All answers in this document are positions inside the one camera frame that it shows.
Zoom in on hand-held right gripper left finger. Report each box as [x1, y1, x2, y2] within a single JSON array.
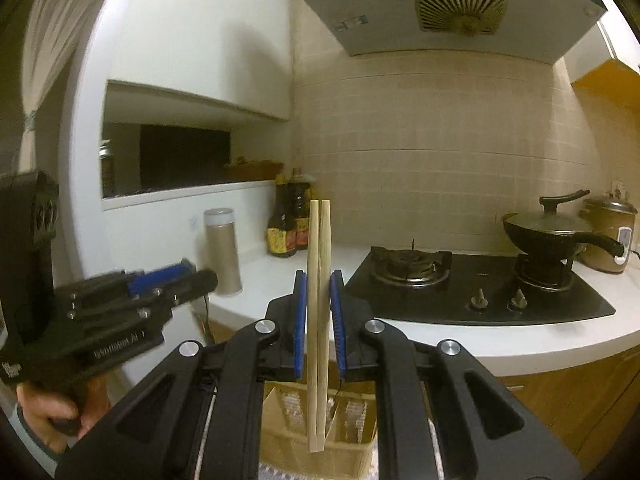
[[56, 270, 308, 480]]

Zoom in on glass pan lid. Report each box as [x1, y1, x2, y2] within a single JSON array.
[[504, 188, 594, 235]]

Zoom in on wooden chopstick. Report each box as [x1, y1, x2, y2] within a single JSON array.
[[316, 200, 332, 453], [306, 200, 321, 454]]

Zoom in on person's left hand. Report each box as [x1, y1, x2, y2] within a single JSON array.
[[15, 374, 109, 439]]

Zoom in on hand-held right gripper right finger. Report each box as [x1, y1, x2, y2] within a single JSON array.
[[330, 270, 585, 480]]

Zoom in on cardboard box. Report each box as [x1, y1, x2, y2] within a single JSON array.
[[260, 379, 379, 467]]

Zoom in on beige thermos canister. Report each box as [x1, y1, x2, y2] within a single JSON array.
[[203, 207, 244, 297]]

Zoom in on yellow wall cabinet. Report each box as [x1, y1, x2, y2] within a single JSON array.
[[569, 19, 640, 112]]

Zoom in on black frying pan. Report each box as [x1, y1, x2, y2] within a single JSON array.
[[502, 212, 627, 267]]

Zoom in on grey range hood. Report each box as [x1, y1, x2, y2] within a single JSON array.
[[286, 0, 609, 67]]

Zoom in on wooden base cabinet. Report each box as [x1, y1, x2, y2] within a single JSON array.
[[425, 342, 640, 463]]

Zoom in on dark soy sauce bottle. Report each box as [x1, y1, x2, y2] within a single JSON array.
[[290, 168, 317, 251], [266, 175, 299, 260]]

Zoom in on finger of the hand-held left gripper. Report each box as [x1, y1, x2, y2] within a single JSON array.
[[56, 258, 197, 306], [67, 269, 220, 322]]

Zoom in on black gas stove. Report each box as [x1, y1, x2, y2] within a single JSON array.
[[344, 245, 617, 327]]

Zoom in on small bottle with metal cap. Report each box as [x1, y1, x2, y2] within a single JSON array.
[[99, 140, 117, 199]]

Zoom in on brown rice cooker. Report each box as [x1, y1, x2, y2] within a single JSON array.
[[579, 195, 639, 276]]

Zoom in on wooden tray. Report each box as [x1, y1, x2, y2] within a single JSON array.
[[223, 158, 285, 182]]

